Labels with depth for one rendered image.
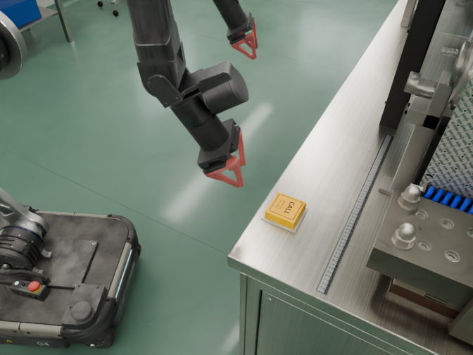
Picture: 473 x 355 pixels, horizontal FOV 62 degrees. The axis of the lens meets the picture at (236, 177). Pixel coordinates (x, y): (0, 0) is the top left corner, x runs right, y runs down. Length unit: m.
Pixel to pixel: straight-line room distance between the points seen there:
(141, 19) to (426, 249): 0.58
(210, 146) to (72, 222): 1.24
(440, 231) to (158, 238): 1.47
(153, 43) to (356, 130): 0.71
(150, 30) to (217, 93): 0.13
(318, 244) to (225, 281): 1.02
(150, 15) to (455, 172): 0.59
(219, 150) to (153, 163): 1.71
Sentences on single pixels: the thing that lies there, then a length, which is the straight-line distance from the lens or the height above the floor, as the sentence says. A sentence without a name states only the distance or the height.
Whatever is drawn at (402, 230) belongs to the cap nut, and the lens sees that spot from 0.71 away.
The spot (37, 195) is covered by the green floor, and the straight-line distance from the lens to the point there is 2.41.
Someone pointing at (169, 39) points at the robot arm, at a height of 1.33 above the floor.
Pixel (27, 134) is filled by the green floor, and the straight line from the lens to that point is 2.86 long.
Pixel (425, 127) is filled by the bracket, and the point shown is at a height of 1.10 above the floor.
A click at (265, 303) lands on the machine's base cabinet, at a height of 0.78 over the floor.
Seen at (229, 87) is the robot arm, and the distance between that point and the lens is 0.62.
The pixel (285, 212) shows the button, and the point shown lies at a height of 0.92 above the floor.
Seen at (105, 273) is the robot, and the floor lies 0.24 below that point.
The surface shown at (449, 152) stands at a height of 1.12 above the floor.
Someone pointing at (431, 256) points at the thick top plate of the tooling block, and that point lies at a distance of 0.74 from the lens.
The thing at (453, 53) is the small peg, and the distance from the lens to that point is 0.79.
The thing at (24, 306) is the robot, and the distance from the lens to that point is 1.69.
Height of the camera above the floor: 1.58
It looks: 45 degrees down
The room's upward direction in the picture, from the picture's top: straight up
